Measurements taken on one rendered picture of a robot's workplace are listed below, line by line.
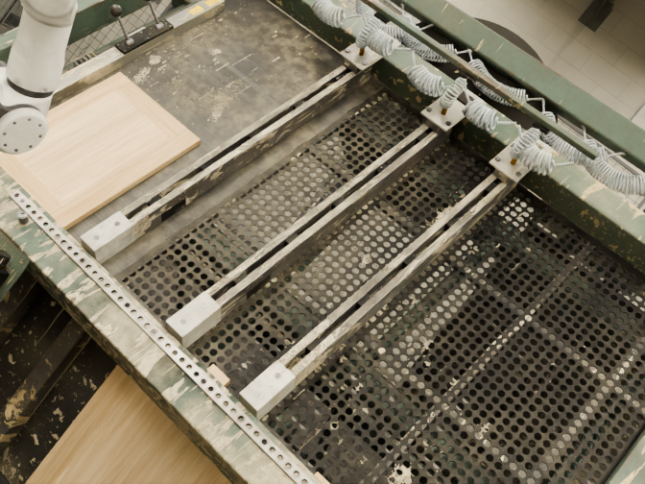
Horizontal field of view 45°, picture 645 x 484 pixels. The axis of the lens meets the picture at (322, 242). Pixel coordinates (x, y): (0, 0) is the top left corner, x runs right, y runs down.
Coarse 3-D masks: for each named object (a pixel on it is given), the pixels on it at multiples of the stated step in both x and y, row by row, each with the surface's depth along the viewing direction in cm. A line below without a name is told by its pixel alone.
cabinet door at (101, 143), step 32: (96, 96) 237; (128, 96) 238; (64, 128) 228; (96, 128) 230; (128, 128) 231; (160, 128) 232; (0, 160) 219; (32, 160) 220; (64, 160) 222; (96, 160) 223; (128, 160) 224; (160, 160) 225; (32, 192) 214; (64, 192) 215; (96, 192) 216; (64, 224) 209
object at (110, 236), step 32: (384, 32) 254; (352, 64) 245; (320, 96) 239; (256, 128) 229; (288, 128) 235; (224, 160) 221; (160, 192) 212; (192, 192) 217; (128, 224) 205; (96, 256) 201
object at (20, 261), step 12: (0, 240) 202; (0, 252) 195; (12, 252) 201; (0, 264) 195; (12, 264) 200; (24, 264) 199; (0, 276) 196; (12, 276) 200; (0, 288) 200; (0, 300) 200
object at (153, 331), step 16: (16, 192) 209; (32, 208) 206; (48, 224) 204; (64, 240) 202; (80, 256) 199; (96, 272) 198; (112, 288) 195; (128, 304) 193; (144, 320) 191; (160, 336) 189; (176, 352) 187; (192, 368) 185; (208, 384) 183; (224, 400) 181; (240, 416) 180; (256, 432) 178
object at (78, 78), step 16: (224, 0) 265; (176, 16) 258; (192, 16) 259; (208, 16) 264; (176, 32) 256; (112, 48) 246; (144, 48) 250; (96, 64) 241; (112, 64) 244; (64, 80) 236; (80, 80) 237; (96, 80) 243; (64, 96) 237
